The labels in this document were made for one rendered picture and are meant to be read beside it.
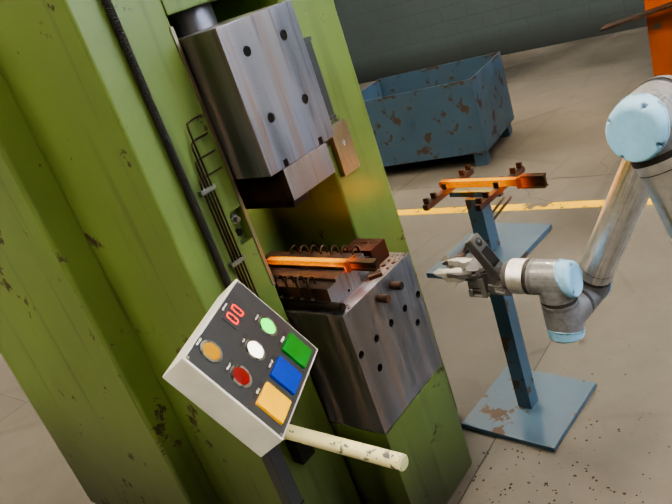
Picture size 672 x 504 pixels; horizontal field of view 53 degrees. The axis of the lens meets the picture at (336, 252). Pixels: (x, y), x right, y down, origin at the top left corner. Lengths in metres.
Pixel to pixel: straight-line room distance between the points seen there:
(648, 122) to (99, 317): 1.60
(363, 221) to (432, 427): 0.75
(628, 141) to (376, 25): 9.35
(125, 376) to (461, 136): 3.90
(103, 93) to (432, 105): 4.09
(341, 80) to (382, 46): 8.38
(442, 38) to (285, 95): 8.34
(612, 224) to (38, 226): 1.54
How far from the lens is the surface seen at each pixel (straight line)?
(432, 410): 2.39
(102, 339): 2.20
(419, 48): 10.36
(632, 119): 1.38
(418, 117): 5.63
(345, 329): 1.96
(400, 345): 2.18
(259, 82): 1.82
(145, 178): 1.73
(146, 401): 2.31
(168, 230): 1.77
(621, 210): 1.66
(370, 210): 2.35
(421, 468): 2.39
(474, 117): 5.46
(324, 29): 2.26
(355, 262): 2.00
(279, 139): 1.84
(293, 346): 1.66
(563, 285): 1.66
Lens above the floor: 1.81
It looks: 22 degrees down
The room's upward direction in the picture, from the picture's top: 19 degrees counter-clockwise
